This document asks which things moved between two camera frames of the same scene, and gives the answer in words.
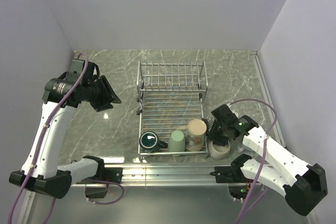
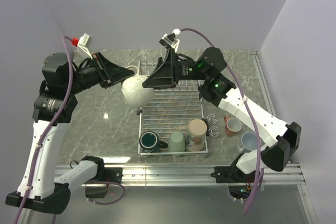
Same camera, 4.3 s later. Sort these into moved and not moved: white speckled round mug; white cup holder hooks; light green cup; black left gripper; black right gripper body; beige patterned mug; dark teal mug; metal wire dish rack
Moved: white speckled round mug; black left gripper; black right gripper body
Not moved: light green cup; dark teal mug; white cup holder hooks; metal wire dish rack; beige patterned mug
